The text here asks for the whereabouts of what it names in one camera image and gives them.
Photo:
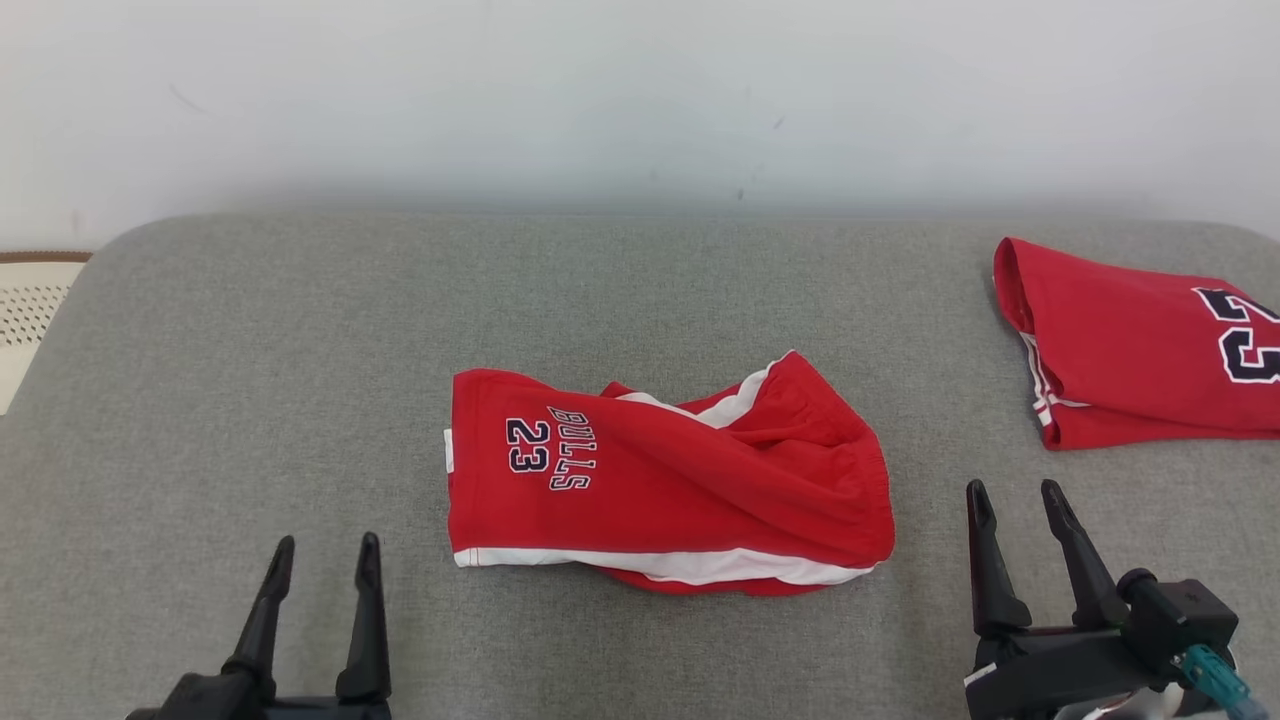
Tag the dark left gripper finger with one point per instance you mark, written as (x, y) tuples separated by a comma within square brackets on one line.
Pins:
[(367, 620), (262, 620)]

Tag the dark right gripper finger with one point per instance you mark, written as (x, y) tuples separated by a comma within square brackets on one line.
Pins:
[(1080, 560), (990, 570)]

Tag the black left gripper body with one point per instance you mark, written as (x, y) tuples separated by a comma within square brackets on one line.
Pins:
[(250, 708)]

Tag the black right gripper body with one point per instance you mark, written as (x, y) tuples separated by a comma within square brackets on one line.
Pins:
[(1060, 670)]

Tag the red basketball jersey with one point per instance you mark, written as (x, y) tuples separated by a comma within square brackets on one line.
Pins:
[(1130, 360)]

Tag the red Bulls shorts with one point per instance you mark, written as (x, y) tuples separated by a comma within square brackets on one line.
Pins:
[(660, 490)]

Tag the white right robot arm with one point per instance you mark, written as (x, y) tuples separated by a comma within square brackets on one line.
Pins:
[(1140, 705)]

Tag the grey fabric sofa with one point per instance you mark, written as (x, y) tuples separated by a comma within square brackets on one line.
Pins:
[(400, 330)]

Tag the cream perforated laundry basket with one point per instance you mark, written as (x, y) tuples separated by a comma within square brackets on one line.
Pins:
[(25, 310)]

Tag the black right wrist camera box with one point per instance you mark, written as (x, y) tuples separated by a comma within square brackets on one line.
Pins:
[(1180, 620)]

